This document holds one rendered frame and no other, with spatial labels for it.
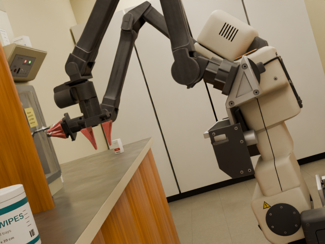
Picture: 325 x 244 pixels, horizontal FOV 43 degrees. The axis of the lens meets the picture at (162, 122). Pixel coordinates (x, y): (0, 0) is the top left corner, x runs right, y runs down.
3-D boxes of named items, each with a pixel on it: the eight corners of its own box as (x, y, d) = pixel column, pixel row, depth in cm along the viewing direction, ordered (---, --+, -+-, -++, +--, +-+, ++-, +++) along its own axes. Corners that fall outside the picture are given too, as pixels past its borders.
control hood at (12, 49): (-8, 80, 141) (-17, 52, 140) (29, 81, 173) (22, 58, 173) (23, 70, 140) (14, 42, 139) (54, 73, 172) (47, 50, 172)
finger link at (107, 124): (97, 148, 130) (88, 119, 129) (119, 142, 129) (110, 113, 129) (93, 151, 123) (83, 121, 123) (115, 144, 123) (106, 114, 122)
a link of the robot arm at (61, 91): (74, 60, 120) (87, 60, 128) (41, 71, 123) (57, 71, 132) (86, 99, 120) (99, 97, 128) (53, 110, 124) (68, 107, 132)
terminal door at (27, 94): (33, 194, 145) (-4, 85, 142) (61, 175, 175) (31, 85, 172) (35, 193, 145) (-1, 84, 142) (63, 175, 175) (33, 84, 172)
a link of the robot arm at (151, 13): (140, -8, 159) (146, 2, 169) (118, 19, 159) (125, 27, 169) (230, 60, 149) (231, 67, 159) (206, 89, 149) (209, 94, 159)
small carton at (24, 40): (16, 53, 160) (11, 39, 159) (22, 54, 165) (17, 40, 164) (27, 50, 159) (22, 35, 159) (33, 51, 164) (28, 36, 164)
